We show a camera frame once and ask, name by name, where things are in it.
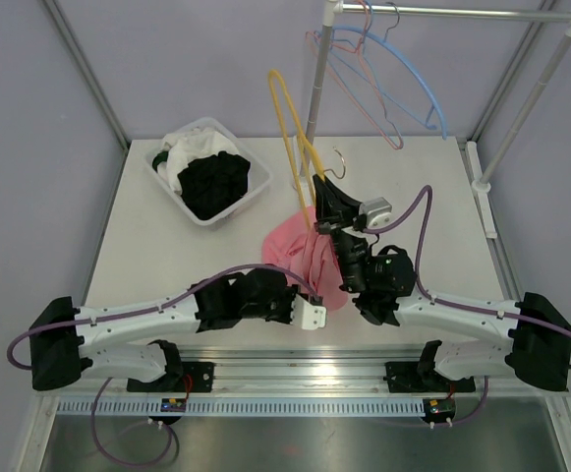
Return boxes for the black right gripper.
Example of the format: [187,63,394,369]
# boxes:
[315,174,372,293]

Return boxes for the pink t shirt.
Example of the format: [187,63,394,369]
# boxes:
[261,206,349,312]

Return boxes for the yellow hanger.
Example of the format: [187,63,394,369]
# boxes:
[267,69,327,216]

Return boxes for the black t shirt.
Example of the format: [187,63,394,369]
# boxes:
[178,150,251,220]

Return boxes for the white tank top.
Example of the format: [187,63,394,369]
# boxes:
[156,127,239,195]

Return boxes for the pink wire hanger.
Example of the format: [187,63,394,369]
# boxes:
[304,0,406,150]

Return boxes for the green and white raglan shirt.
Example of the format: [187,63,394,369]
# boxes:
[151,150,169,172]

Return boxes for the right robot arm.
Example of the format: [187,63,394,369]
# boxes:
[313,176,571,392]

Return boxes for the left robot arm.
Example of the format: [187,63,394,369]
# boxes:
[29,265,300,391]

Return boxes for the metal clothes rack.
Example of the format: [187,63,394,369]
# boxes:
[290,0,571,242]

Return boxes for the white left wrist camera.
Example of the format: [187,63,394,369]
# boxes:
[291,295,327,330]

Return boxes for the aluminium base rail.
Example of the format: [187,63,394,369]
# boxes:
[36,314,571,397]

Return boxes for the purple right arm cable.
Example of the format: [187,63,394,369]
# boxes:
[363,183,571,427]

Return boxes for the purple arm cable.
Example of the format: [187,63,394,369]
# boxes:
[5,264,321,465]
[363,183,571,427]

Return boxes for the white slotted cable duct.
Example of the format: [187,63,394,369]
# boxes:
[57,396,425,418]

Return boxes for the aluminium corner frame post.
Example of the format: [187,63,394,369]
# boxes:
[39,0,131,153]

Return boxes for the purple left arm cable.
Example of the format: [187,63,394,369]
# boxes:
[5,264,321,465]

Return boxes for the aluminium right frame post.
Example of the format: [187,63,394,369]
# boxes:
[467,22,546,143]

